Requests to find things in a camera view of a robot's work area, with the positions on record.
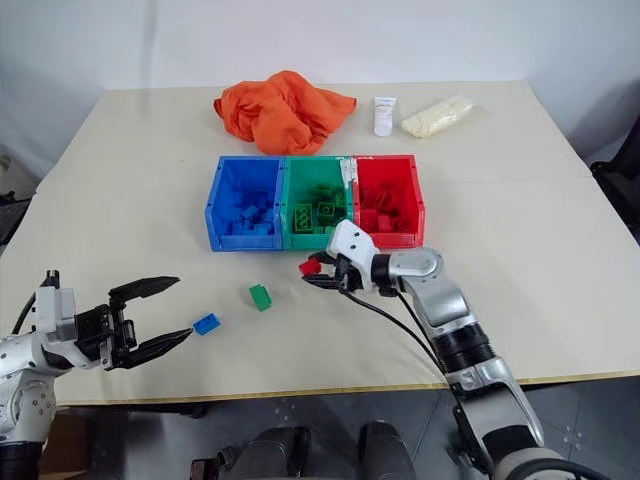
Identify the white squeeze tube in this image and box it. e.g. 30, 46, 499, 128
371, 95, 398, 137

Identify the brown cardboard box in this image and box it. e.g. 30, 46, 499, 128
38, 413, 92, 477

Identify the orange crumpled cloth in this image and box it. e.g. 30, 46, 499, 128
212, 70, 359, 157

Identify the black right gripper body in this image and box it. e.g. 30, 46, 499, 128
332, 253, 373, 296

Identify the green plastic bin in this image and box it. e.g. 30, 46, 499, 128
279, 154, 357, 251

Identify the red plastic bin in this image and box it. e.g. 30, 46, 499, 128
350, 153, 428, 250

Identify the white tape strip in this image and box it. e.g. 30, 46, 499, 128
339, 156, 358, 190

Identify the dark rounded shape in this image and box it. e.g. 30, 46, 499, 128
234, 424, 312, 480
358, 420, 417, 480

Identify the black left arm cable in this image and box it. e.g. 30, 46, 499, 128
9, 293, 40, 337

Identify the dark equipment beside table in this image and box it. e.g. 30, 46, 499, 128
0, 144, 37, 247

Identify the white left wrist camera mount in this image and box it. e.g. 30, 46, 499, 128
35, 269, 79, 347

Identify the black chair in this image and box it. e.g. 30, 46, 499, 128
588, 79, 640, 241

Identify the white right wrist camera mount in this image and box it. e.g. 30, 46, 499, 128
325, 218, 382, 294

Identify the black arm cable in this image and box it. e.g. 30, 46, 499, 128
342, 288, 452, 387
9, 293, 40, 337

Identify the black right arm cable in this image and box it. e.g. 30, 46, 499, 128
342, 288, 452, 387

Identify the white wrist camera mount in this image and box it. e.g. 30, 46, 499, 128
325, 218, 382, 294
35, 269, 79, 347

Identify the blue plastic bin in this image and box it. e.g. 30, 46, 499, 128
204, 154, 287, 252

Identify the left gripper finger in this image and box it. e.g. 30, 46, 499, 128
108, 275, 182, 310
121, 327, 195, 371

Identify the pale yellow plastic bag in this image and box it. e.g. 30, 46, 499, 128
398, 92, 475, 139

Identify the black table frame bar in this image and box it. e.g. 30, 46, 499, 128
87, 401, 209, 420

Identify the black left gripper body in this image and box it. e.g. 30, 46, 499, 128
74, 301, 139, 372

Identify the green block with yellow print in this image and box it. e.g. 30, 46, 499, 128
292, 202, 317, 235
315, 198, 340, 230

